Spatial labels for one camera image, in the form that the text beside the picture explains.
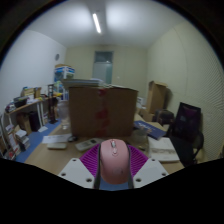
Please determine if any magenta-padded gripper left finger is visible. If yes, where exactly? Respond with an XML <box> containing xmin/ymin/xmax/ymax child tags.
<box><xmin>57</xmin><ymin>142</ymin><xmax>103</xmax><ymax>190</ymax></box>

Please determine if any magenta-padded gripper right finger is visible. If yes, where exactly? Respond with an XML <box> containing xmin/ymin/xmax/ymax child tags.
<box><xmin>124</xmin><ymin>143</ymin><xmax>170</xmax><ymax>190</ymax></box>

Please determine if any pink computer mouse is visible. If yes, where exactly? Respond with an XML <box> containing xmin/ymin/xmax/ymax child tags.
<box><xmin>99</xmin><ymin>138</ymin><xmax>130</xmax><ymax>185</ymax></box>

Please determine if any white open book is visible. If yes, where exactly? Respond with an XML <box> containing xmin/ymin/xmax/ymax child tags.
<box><xmin>147</xmin><ymin>136</ymin><xmax>181</xmax><ymax>164</ymax></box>

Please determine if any white flat rectangular device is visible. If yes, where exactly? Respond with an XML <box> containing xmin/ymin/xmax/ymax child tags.
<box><xmin>46</xmin><ymin>141</ymin><xmax>68</xmax><ymax>150</ymax></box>

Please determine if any small black device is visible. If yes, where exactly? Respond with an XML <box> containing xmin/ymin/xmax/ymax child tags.
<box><xmin>67</xmin><ymin>135</ymin><xmax>80</xmax><ymax>143</ymax></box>

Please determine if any translucent plastic cup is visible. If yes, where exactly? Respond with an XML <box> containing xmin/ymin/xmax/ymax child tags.
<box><xmin>131</xmin><ymin>127</ymin><xmax>149</xmax><ymax>148</ymax></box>

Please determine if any white paper sheet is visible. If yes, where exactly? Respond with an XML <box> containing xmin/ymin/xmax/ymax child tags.
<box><xmin>41</xmin><ymin>133</ymin><xmax>73</xmax><ymax>145</ymax></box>

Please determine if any blue flat book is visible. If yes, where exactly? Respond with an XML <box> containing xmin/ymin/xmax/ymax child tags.
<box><xmin>133</xmin><ymin>119</ymin><xmax>167</xmax><ymax>140</ymax></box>

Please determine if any black office chair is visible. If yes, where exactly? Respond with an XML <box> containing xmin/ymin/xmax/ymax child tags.
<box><xmin>168</xmin><ymin>101</ymin><xmax>205</xmax><ymax>167</ymax></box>

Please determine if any black bag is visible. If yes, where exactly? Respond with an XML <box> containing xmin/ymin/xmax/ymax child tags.
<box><xmin>153</xmin><ymin>108</ymin><xmax>175</xmax><ymax>126</ymax></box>

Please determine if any clear plastic water jug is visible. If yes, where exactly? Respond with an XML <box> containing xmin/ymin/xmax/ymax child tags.
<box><xmin>56</xmin><ymin>99</ymin><xmax>71</xmax><ymax>131</ymax></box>

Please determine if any large brown cardboard box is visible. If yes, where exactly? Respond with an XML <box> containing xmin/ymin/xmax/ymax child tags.
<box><xmin>68</xmin><ymin>85</ymin><xmax>139</xmax><ymax>138</ymax></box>

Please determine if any black waste bin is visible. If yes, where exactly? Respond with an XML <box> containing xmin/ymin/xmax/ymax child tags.
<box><xmin>28</xmin><ymin>110</ymin><xmax>42</xmax><ymax>132</ymax></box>

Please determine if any low white book shelf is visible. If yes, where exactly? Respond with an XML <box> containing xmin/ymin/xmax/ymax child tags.
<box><xmin>0</xmin><ymin>123</ymin><xmax>31</xmax><ymax>161</ymax></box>

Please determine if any black tall stand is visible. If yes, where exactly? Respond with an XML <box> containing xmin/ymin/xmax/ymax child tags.
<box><xmin>47</xmin><ymin>83</ymin><xmax>58</xmax><ymax>125</ymax></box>

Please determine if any tall open cardboard box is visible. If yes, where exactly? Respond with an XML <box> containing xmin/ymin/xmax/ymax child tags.
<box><xmin>145</xmin><ymin>80</ymin><xmax>169</xmax><ymax>116</ymax></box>

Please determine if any shelf with colourful boxes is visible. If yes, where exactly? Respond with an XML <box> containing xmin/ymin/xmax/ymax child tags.
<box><xmin>54</xmin><ymin>64</ymin><xmax>76</xmax><ymax>101</ymax></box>

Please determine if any grey door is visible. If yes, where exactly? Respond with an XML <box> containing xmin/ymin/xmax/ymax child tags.
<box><xmin>92</xmin><ymin>50</ymin><xmax>114</xmax><ymax>85</ymax></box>

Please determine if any long ceiling light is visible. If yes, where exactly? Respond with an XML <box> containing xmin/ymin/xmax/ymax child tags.
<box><xmin>91</xmin><ymin>12</ymin><xmax>102</xmax><ymax>34</ymax></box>

